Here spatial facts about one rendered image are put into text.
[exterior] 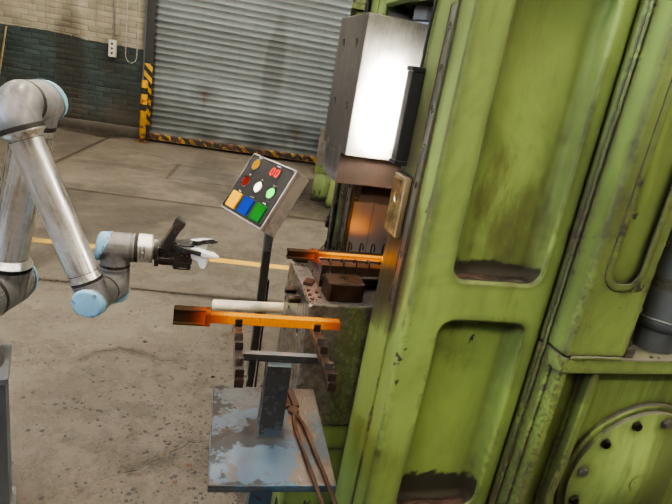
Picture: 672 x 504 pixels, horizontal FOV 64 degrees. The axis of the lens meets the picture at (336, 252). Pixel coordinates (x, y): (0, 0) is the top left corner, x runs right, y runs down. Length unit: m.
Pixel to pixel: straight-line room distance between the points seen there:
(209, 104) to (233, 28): 1.29
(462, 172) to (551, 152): 0.29
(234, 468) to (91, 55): 9.11
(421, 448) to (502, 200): 0.81
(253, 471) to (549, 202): 1.04
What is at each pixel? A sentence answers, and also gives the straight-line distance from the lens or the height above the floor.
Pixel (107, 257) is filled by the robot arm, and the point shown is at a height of 0.96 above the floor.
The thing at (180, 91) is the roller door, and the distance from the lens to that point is 9.77.
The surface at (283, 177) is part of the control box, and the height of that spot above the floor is 1.16.
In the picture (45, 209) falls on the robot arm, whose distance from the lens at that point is 1.65.
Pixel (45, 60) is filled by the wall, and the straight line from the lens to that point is 10.32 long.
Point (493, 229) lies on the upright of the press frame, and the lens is 1.54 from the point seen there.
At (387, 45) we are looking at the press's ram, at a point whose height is 1.69.
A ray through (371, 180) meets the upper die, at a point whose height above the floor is 1.29.
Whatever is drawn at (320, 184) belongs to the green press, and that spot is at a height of 0.22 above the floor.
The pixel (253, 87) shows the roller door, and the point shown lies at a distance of 9.64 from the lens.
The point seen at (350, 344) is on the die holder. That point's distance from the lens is 1.76.
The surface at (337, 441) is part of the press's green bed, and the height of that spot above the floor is 0.40.
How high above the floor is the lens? 1.59
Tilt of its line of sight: 18 degrees down
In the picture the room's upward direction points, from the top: 10 degrees clockwise
